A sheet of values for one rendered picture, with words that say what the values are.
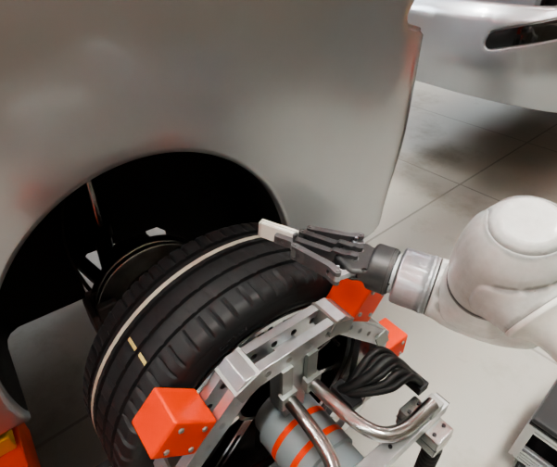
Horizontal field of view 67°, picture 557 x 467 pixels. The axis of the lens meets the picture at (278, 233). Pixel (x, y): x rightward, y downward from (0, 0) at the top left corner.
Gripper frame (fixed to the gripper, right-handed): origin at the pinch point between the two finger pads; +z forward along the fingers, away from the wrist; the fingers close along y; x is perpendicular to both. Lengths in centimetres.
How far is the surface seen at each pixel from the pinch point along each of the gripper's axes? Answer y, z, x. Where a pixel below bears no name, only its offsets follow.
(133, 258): 8, 44, -28
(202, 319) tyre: -13.3, 6.7, -12.4
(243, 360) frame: -14.6, -2.3, -16.2
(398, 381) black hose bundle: 0.0, -26.2, -22.4
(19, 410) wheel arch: -27, 49, -52
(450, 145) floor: 355, -8, -100
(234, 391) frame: -19.0, -3.4, -18.1
